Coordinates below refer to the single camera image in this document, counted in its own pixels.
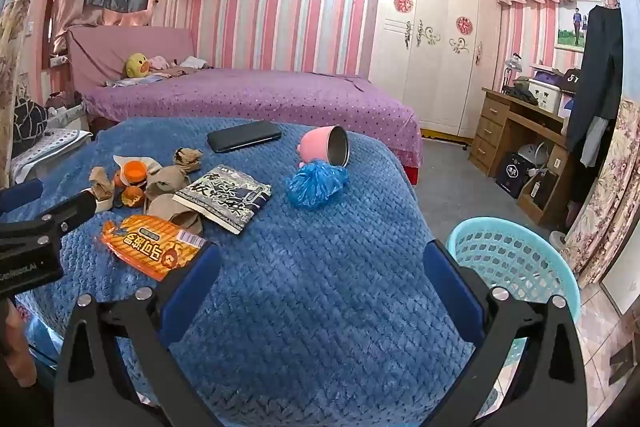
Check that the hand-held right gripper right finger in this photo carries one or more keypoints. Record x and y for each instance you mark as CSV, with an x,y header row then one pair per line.
x,y
450,287

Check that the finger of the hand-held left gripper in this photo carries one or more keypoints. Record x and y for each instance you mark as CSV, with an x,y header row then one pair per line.
x,y
70,212
20,196

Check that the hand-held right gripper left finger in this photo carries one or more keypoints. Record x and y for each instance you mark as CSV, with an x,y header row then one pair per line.
x,y
192,287

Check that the light blue plastic basket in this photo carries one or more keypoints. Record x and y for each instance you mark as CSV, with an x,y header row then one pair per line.
x,y
500,252

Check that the orange peel piece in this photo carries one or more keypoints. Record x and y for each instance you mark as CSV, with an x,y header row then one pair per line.
x,y
132,197

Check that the orange snack packet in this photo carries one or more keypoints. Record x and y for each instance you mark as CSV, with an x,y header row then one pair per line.
x,y
145,242

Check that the black white printed snack packet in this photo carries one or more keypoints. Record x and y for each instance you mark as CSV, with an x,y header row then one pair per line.
x,y
225,197

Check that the person's left hand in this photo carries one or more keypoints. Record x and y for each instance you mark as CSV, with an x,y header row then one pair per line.
x,y
15,342

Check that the white dotted cover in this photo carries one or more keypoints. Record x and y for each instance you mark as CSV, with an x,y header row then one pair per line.
x,y
50,142

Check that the grey patterned cushion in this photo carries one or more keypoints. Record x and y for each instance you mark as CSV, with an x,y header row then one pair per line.
x,y
30,117

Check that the white fan stand base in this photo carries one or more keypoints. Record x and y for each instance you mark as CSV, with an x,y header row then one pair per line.
x,y
558,241

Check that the black printed box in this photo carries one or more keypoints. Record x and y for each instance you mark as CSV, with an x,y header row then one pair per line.
x,y
511,174

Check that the black flat carton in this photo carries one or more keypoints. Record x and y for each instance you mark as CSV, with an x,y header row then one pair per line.
x,y
545,189

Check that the beige floral curtain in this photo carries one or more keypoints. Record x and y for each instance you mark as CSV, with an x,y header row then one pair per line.
x,y
605,207
12,57

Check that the white fan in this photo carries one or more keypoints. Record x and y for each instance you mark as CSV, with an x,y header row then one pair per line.
x,y
532,154

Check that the black phone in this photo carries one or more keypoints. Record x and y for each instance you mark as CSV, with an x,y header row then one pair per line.
x,y
245,136

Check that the yellow duck plush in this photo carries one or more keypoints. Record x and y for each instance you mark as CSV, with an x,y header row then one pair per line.
x,y
136,66

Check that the pink covered headboard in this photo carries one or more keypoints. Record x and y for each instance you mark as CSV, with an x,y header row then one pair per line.
x,y
100,52

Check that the wooden desk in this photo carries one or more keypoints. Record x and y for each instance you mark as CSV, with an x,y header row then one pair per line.
x,y
492,127

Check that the white cabinet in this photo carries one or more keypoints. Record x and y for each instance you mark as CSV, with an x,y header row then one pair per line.
x,y
622,277

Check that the pink soft toy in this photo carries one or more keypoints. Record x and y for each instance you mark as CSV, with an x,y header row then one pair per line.
x,y
159,63

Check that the dark wooden stool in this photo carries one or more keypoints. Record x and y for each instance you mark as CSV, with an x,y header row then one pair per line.
x,y
625,359

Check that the pink metal cup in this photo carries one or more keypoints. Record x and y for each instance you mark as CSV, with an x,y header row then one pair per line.
x,y
317,144

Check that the white folded cloth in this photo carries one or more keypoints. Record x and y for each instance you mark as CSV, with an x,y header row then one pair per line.
x,y
195,62

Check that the purple dotted bed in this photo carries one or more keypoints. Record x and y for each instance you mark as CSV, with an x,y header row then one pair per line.
x,y
260,97

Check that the dark cloth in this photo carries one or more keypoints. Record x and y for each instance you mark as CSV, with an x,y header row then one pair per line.
x,y
522,94

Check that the white wardrobe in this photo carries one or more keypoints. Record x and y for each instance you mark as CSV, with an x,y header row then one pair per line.
x,y
430,82

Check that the white storage box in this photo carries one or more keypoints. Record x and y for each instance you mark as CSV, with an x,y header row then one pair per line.
x,y
545,94

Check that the desk lamp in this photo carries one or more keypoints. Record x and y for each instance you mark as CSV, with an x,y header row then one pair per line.
x,y
512,64

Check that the purple bag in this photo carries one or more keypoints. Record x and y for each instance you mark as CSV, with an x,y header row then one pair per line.
x,y
547,74

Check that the black cap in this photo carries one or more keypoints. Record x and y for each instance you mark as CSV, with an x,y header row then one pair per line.
x,y
567,81

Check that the dark hanging coat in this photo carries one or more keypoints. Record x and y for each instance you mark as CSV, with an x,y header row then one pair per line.
x,y
600,72

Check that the small framed photo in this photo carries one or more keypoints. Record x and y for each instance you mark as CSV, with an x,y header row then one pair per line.
x,y
570,32

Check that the wall power strip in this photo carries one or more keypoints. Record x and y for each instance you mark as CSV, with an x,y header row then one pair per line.
x,y
58,61

